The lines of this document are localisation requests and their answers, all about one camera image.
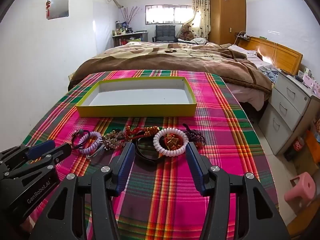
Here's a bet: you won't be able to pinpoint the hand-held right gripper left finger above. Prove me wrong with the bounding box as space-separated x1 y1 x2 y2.
29 142 136 240

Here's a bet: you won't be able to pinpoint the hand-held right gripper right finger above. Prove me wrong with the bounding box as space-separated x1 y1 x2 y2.
185 142 290 240

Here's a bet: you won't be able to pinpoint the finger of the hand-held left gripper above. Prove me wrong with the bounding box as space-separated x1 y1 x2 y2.
0 140 56 167
5 144 73 180

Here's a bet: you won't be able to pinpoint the black band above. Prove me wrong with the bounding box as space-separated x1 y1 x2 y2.
135 137 163 164

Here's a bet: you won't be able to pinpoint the crystal bead bracelet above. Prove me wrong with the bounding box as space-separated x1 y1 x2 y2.
102 129 125 152

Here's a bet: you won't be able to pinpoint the dark beaded bracelet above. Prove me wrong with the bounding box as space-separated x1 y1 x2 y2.
182 123 207 147

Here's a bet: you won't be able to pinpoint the grey blue hair tie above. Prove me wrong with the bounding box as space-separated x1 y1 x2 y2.
86 146 107 160

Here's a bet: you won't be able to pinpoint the black hair tie green bead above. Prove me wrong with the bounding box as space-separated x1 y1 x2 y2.
72 129 92 150

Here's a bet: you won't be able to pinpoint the red gold charm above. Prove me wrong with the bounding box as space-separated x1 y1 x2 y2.
162 134 182 152

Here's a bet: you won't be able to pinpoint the white bead bracelet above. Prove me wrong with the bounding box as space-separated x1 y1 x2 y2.
153 127 188 157

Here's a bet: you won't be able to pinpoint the purple coil hair tie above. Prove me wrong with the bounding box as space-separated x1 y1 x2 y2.
77 131 103 155

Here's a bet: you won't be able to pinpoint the red cord bracelet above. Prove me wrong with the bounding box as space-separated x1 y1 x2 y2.
124 126 162 140

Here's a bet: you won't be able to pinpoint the yellow cardboard box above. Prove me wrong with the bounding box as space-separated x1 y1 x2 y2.
76 77 197 118

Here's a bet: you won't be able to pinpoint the plaid cloth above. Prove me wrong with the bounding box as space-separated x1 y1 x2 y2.
22 70 279 240

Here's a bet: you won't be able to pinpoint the pink plastic stool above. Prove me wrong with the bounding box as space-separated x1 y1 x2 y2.
284 172 316 208

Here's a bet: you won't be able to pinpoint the white drawer cabinet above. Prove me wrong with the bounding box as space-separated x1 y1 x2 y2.
259 71 320 155

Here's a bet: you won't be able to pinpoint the brown blanket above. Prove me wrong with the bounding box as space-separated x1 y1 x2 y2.
69 41 273 98

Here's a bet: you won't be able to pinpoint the blue clothing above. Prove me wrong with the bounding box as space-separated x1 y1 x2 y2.
260 66 279 83

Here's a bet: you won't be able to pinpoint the orange bag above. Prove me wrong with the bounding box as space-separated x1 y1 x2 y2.
306 130 320 158

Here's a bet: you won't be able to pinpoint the pale bed sheet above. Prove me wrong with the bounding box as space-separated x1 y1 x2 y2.
229 44 266 110

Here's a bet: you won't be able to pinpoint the cluttered white shelf desk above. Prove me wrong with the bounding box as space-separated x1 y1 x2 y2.
112 31 148 47

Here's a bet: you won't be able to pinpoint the brown teddy bear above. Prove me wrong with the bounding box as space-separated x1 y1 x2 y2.
178 24 195 41

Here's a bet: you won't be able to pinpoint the grey armchair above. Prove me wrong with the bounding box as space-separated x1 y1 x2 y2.
152 24 178 43

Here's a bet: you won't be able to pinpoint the wooden headboard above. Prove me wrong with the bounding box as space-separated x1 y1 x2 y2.
237 36 303 75

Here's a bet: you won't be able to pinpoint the pink box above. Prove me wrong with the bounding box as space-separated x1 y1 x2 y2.
302 76 320 92

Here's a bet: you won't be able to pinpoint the patterned curtain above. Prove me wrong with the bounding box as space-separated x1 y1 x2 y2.
192 0 210 40

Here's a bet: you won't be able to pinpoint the dried flower branches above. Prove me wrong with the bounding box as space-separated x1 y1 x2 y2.
121 6 139 29

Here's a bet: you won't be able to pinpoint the wooden wardrobe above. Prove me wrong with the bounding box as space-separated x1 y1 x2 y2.
209 0 247 45

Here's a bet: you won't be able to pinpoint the window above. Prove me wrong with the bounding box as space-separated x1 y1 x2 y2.
145 4 193 25

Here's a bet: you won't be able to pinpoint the wall mirror panel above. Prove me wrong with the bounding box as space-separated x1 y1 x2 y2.
47 0 69 20

